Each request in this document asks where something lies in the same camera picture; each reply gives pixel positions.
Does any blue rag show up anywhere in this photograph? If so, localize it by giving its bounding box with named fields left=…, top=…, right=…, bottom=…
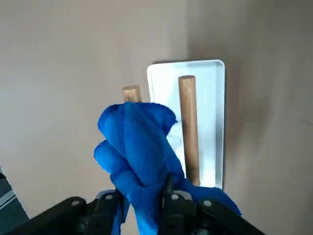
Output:
left=93, top=101, right=243, bottom=235

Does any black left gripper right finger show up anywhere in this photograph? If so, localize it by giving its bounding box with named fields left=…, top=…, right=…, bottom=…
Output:
left=158, top=175, right=267, bottom=235

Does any white rack with wooden rods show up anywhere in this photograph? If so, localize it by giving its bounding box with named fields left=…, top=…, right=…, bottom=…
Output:
left=122, top=58, right=227, bottom=191

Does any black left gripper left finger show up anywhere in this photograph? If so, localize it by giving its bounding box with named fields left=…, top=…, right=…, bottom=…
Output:
left=17, top=189, right=128, bottom=235

